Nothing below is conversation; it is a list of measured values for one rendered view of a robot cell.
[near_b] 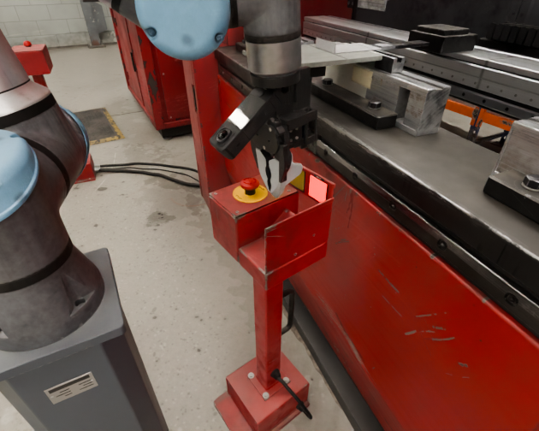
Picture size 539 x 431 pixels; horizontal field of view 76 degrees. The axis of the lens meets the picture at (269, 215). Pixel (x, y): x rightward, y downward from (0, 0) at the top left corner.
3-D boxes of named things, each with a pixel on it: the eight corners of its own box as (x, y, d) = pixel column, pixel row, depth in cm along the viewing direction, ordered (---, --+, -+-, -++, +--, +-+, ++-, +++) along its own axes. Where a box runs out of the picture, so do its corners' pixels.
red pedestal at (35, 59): (56, 174, 237) (1, 40, 189) (95, 167, 245) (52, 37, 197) (54, 187, 223) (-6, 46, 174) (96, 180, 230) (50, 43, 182)
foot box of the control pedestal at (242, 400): (212, 402, 113) (208, 383, 106) (272, 359, 125) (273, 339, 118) (246, 458, 100) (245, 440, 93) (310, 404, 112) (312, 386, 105)
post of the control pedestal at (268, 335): (256, 377, 108) (251, 245, 76) (269, 367, 110) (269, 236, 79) (266, 391, 104) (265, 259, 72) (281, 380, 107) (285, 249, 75)
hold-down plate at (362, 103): (308, 91, 96) (309, 80, 94) (325, 90, 98) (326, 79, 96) (375, 131, 73) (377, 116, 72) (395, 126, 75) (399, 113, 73)
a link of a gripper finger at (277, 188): (307, 193, 61) (307, 146, 56) (281, 207, 59) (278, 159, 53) (296, 186, 64) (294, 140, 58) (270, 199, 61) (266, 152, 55)
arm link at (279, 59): (267, 47, 42) (231, 38, 47) (269, 85, 45) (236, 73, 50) (313, 35, 45) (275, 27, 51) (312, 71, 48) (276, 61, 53)
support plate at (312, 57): (242, 54, 81) (242, 50, 81) (338, 46, 90) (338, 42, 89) (272, 72, 68) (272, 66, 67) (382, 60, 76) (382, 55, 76)
